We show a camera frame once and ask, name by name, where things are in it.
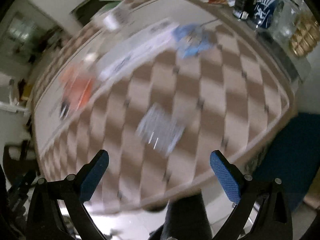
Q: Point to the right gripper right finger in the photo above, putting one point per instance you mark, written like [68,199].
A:
[261,210]

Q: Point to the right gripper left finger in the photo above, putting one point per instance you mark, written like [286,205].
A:
[45,220]

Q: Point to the orange snack bag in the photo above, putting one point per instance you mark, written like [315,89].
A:
[78,82]

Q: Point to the blue plastic bag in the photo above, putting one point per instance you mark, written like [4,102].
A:
[192,39]

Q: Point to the blue office chair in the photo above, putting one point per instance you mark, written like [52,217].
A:
[293,157]

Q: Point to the silver striped wrapper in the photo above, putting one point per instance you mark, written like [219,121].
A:
[160,130]

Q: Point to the gold chocolates tray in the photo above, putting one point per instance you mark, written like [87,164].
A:
[306,36]

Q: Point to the long white box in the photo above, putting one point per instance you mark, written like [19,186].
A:
[143,45]

